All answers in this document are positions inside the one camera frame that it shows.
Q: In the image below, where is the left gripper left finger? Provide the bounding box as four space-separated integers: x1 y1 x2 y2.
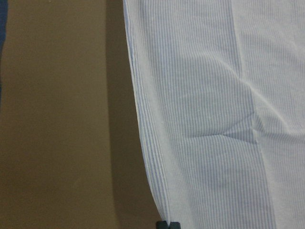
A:
156 221 168 229

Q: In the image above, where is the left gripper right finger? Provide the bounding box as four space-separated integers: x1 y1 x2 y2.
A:
168 222 180 229

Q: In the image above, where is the light blue striped shirt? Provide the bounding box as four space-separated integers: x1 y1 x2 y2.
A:
123 0 305 229

